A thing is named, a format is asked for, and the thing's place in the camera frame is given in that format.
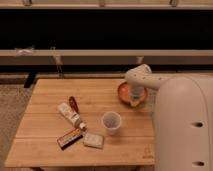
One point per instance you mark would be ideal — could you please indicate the grey metal rail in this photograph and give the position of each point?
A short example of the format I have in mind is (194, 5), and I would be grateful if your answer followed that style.
(105, 57)

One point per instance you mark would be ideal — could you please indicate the wooden folding table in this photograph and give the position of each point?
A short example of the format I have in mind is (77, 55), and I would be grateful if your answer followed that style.
(35, 143)

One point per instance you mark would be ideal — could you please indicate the white wrapped packet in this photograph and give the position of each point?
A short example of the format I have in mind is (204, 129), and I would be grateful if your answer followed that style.
(93, 140)

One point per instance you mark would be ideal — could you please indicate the orange ceramic bowl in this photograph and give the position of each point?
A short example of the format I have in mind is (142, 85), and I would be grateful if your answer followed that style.
(124, 97)

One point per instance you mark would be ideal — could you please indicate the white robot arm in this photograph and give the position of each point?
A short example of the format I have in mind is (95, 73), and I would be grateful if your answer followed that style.
(182, 119)

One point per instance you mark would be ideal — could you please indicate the brown candy bar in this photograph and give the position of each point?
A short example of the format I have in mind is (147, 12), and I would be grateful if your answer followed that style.
(69, 138)

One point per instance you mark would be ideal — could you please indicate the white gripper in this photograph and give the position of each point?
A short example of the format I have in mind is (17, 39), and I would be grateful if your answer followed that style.
(135, 101)

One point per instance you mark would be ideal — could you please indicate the dark red spoon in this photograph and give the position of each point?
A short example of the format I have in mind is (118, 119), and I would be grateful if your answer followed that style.
(73, 104)

